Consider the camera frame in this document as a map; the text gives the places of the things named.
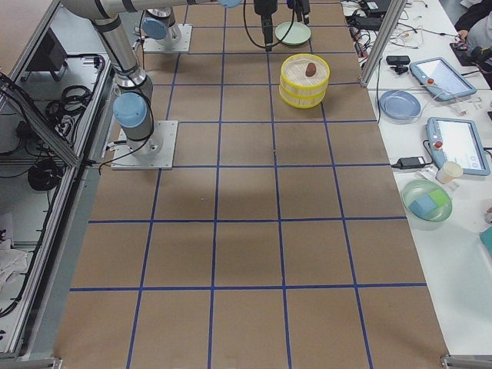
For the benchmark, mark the black webcam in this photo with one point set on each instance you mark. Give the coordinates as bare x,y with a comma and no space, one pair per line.
398,63

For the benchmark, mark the paper cup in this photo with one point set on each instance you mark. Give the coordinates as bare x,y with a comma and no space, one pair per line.
449,172

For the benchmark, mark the blue plate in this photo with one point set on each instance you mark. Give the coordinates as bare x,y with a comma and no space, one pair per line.
400,105

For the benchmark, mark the yellow steamer basket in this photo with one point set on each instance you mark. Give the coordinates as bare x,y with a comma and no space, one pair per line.
300,101
293,79

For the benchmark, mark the near teach pendant tablet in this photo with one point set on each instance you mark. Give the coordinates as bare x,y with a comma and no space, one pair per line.
457,140

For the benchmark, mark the black power adapter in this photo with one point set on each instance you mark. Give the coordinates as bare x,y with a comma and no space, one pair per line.
410,163

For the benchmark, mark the teach pendant tablet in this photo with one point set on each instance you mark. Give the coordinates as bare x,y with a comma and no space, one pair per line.
441,79
457,140

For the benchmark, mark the far teach pendant tablet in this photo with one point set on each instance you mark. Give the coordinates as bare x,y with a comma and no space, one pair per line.
441,79

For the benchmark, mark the light green plate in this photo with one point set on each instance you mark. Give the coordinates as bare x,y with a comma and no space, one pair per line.
292,34

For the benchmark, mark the aluminium frame post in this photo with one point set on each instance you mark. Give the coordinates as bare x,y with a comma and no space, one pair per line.
389,23

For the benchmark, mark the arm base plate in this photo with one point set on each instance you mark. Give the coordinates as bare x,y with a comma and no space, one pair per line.
180,42
157,153

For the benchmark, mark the green bowl with sponges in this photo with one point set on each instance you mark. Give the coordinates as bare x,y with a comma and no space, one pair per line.
427,203

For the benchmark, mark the brown bun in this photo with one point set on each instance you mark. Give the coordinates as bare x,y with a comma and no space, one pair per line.
310,70

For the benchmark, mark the brown gridded table mat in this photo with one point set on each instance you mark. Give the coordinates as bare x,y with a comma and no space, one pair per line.
277,240

